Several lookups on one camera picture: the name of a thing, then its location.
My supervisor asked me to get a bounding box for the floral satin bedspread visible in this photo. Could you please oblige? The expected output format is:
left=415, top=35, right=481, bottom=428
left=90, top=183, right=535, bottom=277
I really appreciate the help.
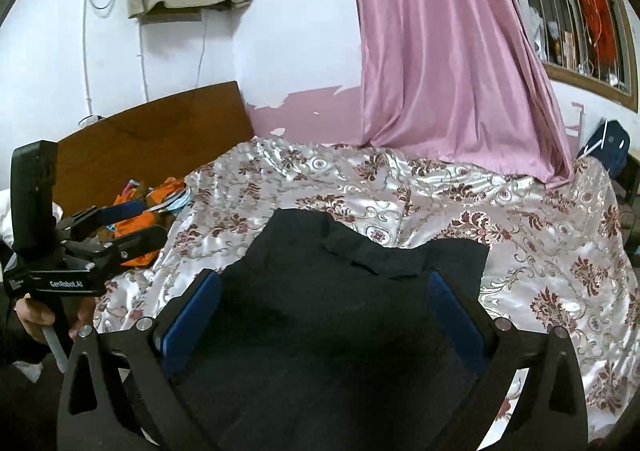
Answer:
left=94, top=139, right=639, bottom=438

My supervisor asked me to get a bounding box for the person's left hand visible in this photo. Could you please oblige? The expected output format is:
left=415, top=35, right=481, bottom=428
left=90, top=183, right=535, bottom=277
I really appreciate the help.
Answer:
left=14, top=295, right=96, bottom=344

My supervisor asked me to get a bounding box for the orange clothes pile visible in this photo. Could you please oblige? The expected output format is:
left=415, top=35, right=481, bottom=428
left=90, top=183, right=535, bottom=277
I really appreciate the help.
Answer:
left=96, top=177, right=191, bottom=243

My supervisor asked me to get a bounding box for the large black garment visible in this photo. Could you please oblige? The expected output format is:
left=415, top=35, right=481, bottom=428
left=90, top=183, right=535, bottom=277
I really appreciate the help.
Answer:
left=175, top=210, right=488, bottom=450

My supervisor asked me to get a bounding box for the white wall cable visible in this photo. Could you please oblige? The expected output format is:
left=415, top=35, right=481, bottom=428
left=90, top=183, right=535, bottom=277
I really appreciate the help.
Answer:
left=79, top=0, right=126, bottom=120

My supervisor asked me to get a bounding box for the navy blue bag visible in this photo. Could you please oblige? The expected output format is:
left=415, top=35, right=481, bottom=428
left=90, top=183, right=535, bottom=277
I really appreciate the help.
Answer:
left=578, top=120, right=630, bottom=179

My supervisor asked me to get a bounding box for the wooden framed barred window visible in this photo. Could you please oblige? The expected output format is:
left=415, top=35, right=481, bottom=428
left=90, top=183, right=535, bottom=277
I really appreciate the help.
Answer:
left=521, top=0, right=639, bottom=112

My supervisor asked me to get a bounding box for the brown wooden headboard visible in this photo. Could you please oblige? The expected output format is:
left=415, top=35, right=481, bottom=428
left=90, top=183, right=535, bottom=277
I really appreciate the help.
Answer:
left=53, top=81, right=254, bottom=215

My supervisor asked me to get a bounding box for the pink satin curtain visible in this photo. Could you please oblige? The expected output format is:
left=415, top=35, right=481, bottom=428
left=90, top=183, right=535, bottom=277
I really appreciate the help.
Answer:
left=357, top=0, right=574, bottom=187

